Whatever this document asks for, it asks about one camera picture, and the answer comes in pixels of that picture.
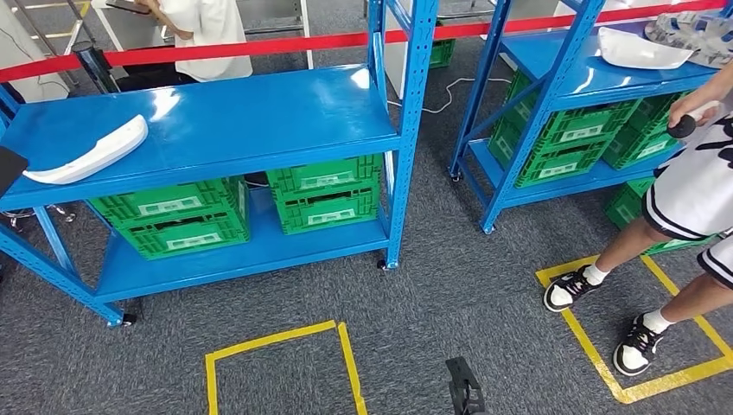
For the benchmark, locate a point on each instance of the white curved plastic part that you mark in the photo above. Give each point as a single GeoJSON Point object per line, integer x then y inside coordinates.
{"type": "Point", "coordinates": [91, 154]}
{"type": "Point", "coordinates": [635, 54]}

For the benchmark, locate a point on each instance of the dark smartphone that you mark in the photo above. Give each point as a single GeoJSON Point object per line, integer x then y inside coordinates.
{"type": "Point", "coordinates": [129, 6]}

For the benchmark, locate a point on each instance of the black and white controller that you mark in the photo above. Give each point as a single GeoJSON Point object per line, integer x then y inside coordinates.
{"type": "Point", "coordinates": [681, 126]}

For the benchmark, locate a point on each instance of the blue metal shelf rack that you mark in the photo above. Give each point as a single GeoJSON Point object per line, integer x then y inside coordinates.
{"type": "Point", "coordinates": [572, 74]}
{"type": "Point", "coordinates": [229, 120]}

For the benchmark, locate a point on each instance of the red barrier belt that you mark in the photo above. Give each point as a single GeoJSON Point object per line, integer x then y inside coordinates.
{"type": "Point", "coordinates": [286, 46]}
{"type": "Point", "coordinates": [34, 68]}

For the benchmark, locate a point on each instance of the black and white sneaker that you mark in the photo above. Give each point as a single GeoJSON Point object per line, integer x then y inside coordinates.
{"type": "Point", "coordinates": [633, 352]}
{"type": "Point", "coordinates": [564, 292]}

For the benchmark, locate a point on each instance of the person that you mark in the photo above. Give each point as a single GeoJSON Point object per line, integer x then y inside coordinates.
{"type": "Point", "coordinates": [212, 34]}
{"type": "Point", "coordinates": [693, 189]}

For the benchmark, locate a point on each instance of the chrome chair base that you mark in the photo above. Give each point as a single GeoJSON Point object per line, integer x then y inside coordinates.
{"type": "Point", "coordinates": [57, 213]}

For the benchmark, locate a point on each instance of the patterned bucket hat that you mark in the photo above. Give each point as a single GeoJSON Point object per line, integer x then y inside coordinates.
{"type": "Point", "coordinates": [704, 34]}

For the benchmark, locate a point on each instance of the white partition panel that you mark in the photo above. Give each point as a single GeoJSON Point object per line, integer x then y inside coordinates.
{"type": "Point", "coordinates": [23, 46]}

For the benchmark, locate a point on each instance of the black robot torso bracket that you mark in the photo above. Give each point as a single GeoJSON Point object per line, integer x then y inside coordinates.
{"type": "Point", "coordinates": [465, 389]}

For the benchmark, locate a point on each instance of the black stanchion post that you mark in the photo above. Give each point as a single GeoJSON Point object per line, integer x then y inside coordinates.
{"type": "Point", "coordinates": [94, 66]}

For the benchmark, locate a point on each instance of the black wrist mount plate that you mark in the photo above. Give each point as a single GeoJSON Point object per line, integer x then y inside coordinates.
{"type": "Point", "coordinates": [10, 169]}

